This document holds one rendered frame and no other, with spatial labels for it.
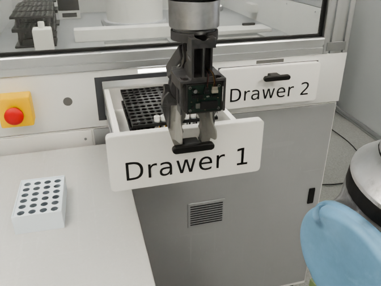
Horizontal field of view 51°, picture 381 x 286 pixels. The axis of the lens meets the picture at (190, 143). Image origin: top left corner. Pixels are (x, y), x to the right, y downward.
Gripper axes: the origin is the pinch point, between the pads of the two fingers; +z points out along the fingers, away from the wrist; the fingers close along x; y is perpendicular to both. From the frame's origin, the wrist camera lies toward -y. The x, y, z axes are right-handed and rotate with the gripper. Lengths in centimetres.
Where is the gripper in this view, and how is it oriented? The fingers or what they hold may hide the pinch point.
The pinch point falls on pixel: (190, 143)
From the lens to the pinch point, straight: 69.9
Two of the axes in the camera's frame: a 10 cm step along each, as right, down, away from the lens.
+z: 0.0, 8.9, 4.5
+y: 2.6, 4.4, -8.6
